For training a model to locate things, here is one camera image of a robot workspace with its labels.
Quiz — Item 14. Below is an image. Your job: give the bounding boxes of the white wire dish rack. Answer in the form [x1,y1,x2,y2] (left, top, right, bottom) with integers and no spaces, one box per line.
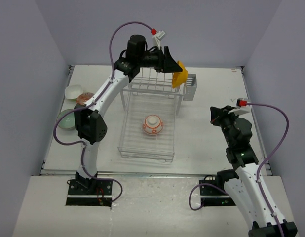
[118,68,186,162]

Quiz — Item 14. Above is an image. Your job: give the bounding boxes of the orange white upturned bowl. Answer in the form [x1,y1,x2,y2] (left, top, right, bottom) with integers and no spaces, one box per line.
[142,114,164,136]

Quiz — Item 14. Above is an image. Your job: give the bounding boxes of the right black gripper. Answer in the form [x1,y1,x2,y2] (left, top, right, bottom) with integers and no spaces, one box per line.
[210,105,240,146]

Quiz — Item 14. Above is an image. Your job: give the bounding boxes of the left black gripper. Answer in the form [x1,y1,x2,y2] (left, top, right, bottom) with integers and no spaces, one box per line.
[137,46,182,73]

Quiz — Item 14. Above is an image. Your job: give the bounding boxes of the mint green bowl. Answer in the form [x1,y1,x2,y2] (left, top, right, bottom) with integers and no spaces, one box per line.
[57,109,75,130]

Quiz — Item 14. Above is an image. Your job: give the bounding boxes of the grey cutlery holder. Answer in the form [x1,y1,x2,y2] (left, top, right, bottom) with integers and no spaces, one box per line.
[183,74,197,101]

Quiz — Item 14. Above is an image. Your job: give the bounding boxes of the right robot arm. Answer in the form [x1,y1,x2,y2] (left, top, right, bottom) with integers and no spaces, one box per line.
[210,106,298,237]

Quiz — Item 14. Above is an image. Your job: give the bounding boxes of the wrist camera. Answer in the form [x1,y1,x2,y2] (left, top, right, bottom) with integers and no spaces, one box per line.
[236,98,251,111]
[155,30,166,41]

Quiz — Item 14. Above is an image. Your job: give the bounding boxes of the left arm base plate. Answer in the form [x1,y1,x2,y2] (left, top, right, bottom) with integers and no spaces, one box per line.
[66,179,113,207]

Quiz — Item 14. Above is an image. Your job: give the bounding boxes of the yellow plastic bowl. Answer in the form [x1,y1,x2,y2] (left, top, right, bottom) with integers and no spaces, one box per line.
[172,61,188,88]

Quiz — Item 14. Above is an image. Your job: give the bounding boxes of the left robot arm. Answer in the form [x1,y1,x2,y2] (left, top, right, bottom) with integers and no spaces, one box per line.
[74,35,184,194]

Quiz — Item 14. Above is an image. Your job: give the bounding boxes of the blue zigzag patterned bowl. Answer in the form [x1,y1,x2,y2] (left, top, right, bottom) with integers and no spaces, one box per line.
[76,92,94,105]

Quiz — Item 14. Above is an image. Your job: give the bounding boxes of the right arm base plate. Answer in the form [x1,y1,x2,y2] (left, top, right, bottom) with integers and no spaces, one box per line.
[199,185,235,207]

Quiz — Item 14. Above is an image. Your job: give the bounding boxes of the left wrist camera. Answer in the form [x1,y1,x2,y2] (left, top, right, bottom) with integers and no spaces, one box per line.
[155,30,166,41]

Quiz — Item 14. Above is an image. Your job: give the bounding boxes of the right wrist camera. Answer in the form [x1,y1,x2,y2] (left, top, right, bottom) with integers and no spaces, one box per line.
[236,98,251,111]

